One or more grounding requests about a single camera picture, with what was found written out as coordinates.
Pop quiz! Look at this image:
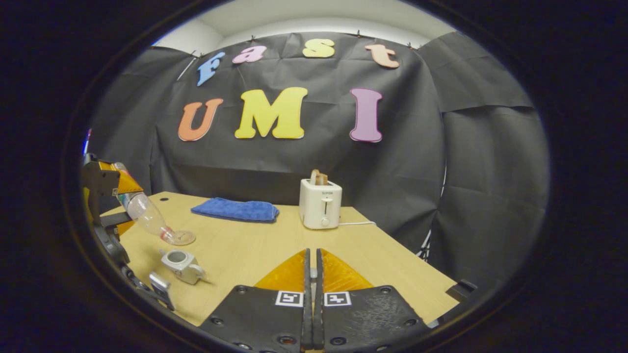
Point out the white teacup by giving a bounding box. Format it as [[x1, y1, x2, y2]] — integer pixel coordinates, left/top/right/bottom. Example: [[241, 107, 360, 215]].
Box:
[[159, 249, 207, 285]]

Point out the clear plastic water bottle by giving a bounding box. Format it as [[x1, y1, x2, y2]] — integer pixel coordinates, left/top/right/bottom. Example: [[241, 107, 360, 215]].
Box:
[[112, 162, 178, 244]]

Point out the black table edge clamp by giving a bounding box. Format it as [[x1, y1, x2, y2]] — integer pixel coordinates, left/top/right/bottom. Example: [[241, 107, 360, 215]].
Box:
[[445, 279, 479, 302]]

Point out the blue towel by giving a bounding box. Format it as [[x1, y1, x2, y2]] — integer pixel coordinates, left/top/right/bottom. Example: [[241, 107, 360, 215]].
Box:
[[191, 198, 280, 223]]

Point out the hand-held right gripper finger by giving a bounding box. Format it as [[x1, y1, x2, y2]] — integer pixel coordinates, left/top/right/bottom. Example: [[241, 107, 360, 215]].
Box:
[[200, 248, 314, 353], [314, 248, 432, 353]]

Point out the round wooden coaster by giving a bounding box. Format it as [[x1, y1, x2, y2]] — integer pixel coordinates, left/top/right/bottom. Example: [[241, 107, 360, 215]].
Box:
[[169, 230, 197, 246]]

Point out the white toaster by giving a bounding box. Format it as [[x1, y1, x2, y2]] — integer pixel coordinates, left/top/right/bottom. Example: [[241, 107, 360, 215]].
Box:
[[299, 178, 343, 230]]

